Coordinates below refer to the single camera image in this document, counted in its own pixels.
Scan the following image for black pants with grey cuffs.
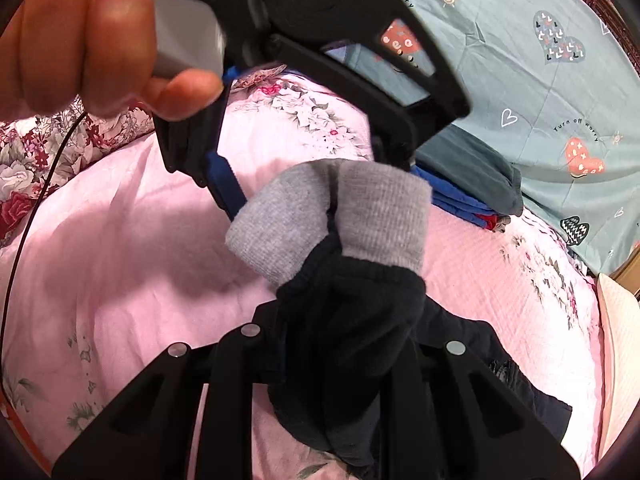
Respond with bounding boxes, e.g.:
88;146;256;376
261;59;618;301
226;159;572;479

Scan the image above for person's left hand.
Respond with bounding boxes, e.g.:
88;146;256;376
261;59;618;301
1;0;224;122

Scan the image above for dark green folded garment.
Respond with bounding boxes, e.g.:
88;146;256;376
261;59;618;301
414;126;524;217

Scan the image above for blue folded garment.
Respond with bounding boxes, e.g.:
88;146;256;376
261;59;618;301
410;166;500;231

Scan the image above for pink floral bed sheet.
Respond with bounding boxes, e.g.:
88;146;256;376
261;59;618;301
0;66;606;480

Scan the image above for white quilted pillow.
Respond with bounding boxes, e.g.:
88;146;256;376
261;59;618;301
597;274;640;458

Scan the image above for teal heart print quilt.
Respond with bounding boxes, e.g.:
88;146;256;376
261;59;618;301
402;0;639;273

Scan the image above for red rose floral pillow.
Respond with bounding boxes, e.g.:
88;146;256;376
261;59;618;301
0;99;154;245

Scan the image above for red wooden bed frame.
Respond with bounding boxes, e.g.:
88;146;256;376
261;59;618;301
1;393;52;479

